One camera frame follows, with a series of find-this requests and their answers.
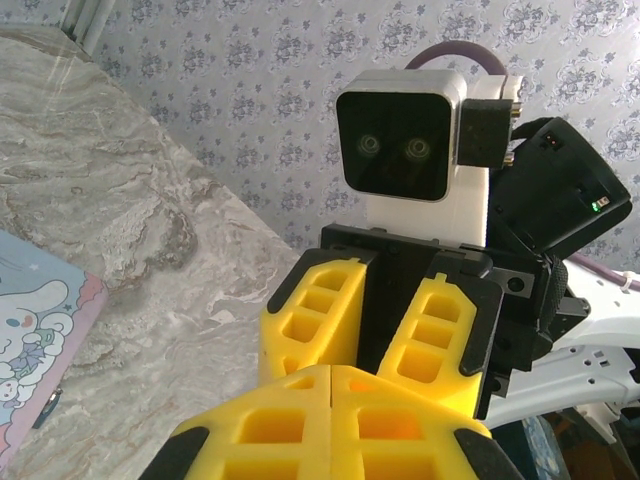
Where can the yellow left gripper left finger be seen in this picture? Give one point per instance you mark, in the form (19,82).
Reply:
(260,440)

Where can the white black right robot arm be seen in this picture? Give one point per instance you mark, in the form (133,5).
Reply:
(600,325)

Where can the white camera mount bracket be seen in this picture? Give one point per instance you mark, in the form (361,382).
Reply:
(425,220)

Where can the silver black wrist camera box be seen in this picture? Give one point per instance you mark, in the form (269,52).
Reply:
(395,115)

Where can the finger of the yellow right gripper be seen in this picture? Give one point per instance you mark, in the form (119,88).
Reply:
(450,360)
(280,350)

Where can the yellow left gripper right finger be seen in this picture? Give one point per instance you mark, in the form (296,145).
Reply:
(400,440)

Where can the aluminium frame corner post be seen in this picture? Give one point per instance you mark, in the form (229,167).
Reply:
(85,22)

